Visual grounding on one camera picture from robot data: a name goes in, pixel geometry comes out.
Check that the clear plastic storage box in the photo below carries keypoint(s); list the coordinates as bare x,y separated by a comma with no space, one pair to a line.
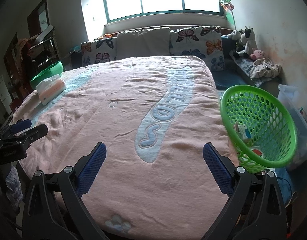
293,100

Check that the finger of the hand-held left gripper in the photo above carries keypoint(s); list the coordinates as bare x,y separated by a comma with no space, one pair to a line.
37,131
19,125

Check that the wooden door frame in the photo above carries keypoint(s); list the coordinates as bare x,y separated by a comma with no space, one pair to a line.
31,20

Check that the crumpled patterned cloth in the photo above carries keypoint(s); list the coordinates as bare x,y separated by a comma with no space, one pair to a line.
264,67

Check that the pink plush toy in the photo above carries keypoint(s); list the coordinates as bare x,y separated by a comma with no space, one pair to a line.
258,54

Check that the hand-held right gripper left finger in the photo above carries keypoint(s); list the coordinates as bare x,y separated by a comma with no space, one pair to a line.
91,170

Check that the grey plush toy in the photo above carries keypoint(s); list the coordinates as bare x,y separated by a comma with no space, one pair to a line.
234,35

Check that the hanging clothes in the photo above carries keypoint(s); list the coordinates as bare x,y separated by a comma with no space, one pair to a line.
24,57

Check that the green plastic basin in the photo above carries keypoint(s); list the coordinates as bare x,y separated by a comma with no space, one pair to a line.
53,67

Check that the small butterfly print pillow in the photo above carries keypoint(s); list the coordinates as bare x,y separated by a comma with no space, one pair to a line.
98,50

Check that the pink blanket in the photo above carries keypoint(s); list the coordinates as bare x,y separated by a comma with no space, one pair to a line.
93,105

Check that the white green milk carton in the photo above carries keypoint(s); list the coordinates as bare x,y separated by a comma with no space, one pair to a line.
243,132

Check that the metal shelf rack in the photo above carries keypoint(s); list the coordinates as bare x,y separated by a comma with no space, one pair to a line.
44,47

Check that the tissue pack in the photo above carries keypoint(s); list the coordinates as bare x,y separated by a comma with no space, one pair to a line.
51,90

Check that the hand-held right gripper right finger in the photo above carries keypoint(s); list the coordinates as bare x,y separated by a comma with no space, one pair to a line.
218,170

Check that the grey pillow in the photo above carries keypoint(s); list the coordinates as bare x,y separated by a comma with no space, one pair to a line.
143,42

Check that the orange toy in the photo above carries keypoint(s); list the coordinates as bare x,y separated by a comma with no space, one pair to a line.
106,36

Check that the cow plush toy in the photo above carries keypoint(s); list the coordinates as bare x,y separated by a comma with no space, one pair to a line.
248,40

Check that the large butterfly print pillow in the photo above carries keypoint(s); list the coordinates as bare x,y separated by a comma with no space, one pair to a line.
193,42

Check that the green plastic basket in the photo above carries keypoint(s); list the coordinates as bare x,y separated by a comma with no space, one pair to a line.
273,165

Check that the red white wrapper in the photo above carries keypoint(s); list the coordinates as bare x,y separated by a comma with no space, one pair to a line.
258,153

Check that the colourful pinwheel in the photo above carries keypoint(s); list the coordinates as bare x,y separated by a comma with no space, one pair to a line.
227,2

